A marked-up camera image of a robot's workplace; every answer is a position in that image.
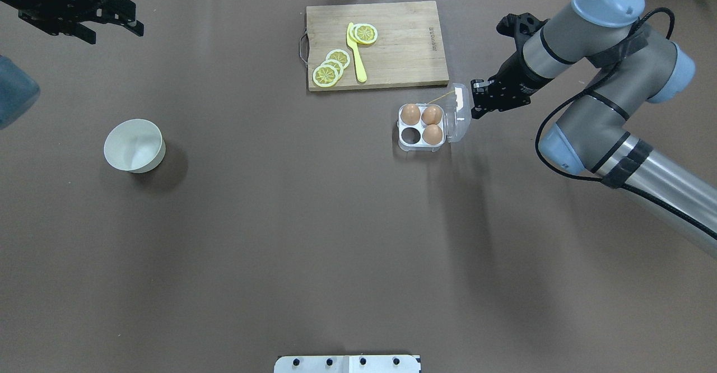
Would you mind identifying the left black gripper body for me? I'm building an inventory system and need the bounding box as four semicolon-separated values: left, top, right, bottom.
2;0;96;36

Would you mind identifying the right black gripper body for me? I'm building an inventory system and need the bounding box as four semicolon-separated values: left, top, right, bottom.
481;52;552;112

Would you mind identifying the clear plastic egg box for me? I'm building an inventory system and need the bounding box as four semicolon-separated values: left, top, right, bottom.
397;83;472;152

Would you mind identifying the brown egg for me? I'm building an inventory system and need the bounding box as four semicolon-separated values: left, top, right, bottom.
421;105;443;125
422;124;445;146
399;103;422;125

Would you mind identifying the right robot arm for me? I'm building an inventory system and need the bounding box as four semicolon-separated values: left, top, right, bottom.
471;0;716;257

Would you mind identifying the wooden cutting board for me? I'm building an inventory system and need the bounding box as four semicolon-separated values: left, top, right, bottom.
305;1;450;92

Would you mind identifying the lemon slice near knife tip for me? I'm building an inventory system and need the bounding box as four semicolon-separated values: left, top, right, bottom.
355;23;379;45

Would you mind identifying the yellow plastic knife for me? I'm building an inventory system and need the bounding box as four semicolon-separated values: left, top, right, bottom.
346;22;368;83

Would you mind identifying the lemon slice middle of stack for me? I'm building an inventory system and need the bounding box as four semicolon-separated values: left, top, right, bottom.
322;59;345;79

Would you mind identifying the lemon slice of stack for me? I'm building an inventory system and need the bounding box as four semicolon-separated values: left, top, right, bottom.
312;64;343;88
322;59;345;79
325;49;351;69

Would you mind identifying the white bowl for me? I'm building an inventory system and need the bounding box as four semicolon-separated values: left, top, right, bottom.
103;119;166;174

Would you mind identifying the lemon slice back of stack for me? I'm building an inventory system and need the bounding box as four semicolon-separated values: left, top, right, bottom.
325;49;351;69

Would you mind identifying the lemon slice front of stack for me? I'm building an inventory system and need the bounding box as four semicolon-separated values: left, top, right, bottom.
312;64;343;88

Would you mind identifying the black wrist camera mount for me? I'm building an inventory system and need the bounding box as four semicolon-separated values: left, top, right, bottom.
495;13;549;52

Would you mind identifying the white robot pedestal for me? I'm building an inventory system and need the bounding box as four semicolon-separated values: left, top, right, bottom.
273;355;422;372

